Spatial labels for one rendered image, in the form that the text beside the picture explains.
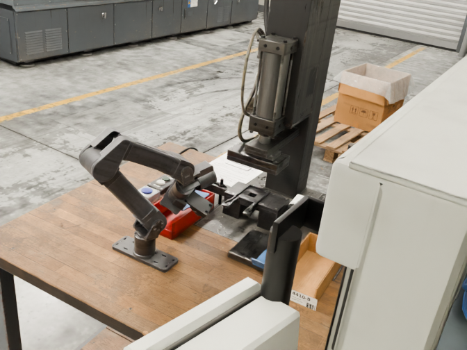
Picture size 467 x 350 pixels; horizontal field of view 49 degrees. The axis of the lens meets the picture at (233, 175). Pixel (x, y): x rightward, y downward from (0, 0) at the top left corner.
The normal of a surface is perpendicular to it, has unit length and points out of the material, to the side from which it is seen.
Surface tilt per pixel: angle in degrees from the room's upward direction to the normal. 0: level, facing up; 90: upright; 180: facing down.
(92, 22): 90
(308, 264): 0
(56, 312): 0
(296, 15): 90
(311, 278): 0
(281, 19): 90
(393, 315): 90
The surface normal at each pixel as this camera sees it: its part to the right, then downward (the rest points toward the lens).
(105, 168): 0.59, 0.41
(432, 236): -0.54, 0.33
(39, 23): 0.84, 0.32
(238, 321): 0.01, -0.93
